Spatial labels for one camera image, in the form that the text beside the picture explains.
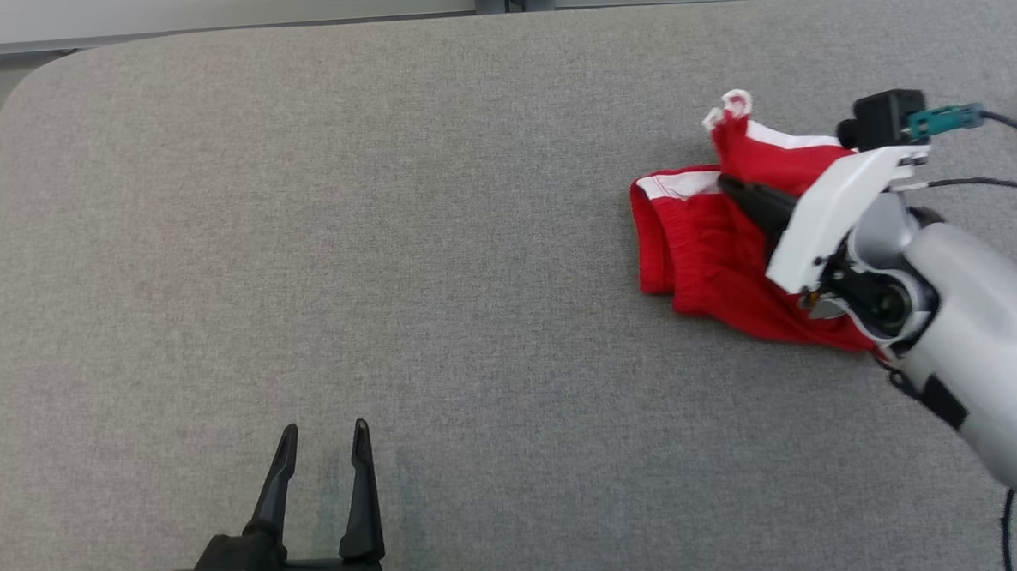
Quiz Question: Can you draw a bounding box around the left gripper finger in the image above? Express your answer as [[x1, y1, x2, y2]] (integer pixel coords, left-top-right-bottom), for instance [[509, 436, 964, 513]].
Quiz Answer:
[[240, 424, 304, 544], [334, 418, 388, 562]]

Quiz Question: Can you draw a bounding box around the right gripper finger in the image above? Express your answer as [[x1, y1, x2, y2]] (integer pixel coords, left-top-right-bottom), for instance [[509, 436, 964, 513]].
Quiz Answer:
[[717, 171, 804, 243]]

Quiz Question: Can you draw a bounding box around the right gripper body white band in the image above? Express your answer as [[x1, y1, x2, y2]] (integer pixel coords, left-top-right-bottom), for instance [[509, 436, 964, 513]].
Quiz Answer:
[[761, 144, 937, 298]]

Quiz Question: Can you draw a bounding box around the red and white garment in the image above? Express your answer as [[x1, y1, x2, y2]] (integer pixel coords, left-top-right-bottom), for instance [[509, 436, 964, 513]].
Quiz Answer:
[[625, 83, 888, 363]]

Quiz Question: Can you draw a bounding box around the grey fabric sofa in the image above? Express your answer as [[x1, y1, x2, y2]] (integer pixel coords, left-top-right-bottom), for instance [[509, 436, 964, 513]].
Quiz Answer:
[[0, 0, 1017, 571]]

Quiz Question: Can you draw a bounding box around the thin black cable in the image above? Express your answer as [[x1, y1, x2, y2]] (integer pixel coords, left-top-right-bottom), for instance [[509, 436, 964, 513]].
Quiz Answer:
[[890, 175, 1017, 203]]

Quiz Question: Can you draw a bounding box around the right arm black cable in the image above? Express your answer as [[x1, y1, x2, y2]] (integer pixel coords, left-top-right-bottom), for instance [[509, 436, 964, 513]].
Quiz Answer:
[[978, 107, 1017, 159]]

